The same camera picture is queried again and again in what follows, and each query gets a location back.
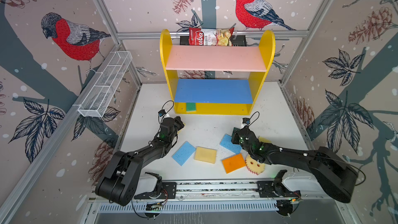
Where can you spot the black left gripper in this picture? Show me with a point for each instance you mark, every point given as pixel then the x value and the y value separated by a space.
pixel 177 120

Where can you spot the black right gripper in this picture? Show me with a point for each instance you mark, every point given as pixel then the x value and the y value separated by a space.
pixel 234 135

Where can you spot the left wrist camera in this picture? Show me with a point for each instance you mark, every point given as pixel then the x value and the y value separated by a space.
pixel 161 113

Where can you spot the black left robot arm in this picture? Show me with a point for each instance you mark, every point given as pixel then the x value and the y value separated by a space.
pixel 121 176

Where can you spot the yellow shelf with coloured boards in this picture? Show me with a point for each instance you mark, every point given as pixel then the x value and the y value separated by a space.
pixel 216 96

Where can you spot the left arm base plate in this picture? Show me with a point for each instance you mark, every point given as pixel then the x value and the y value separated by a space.
pixel 167 190

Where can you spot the light green sponge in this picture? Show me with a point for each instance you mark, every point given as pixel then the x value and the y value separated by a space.
pixel 191 107

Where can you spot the blue sponge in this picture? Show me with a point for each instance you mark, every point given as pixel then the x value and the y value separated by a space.
pixel 183 153
pixel 226 142

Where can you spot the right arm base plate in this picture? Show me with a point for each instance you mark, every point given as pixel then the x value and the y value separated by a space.
pixel 270 189

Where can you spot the red cassava chips bag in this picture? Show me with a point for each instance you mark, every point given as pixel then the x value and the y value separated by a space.
pixel 210 37

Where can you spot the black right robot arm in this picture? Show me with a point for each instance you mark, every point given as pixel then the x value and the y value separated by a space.
pixel 336 177

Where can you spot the pale yellow sponge centre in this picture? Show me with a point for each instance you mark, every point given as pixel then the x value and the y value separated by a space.
pixel 205 155

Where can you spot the black plastic basket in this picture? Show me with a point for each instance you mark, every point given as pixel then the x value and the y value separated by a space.
pixel 239 40

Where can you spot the yellow sponge right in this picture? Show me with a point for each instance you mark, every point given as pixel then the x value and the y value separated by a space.
pixel 264 140

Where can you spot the yellow smiley face sponge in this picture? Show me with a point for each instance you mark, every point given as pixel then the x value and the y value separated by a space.
pixel 254 166

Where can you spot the white wire mesh basket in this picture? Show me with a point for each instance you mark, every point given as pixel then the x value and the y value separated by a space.
pixel 100 95

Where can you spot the orange sponge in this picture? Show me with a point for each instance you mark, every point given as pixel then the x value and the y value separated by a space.
pixel 233 163

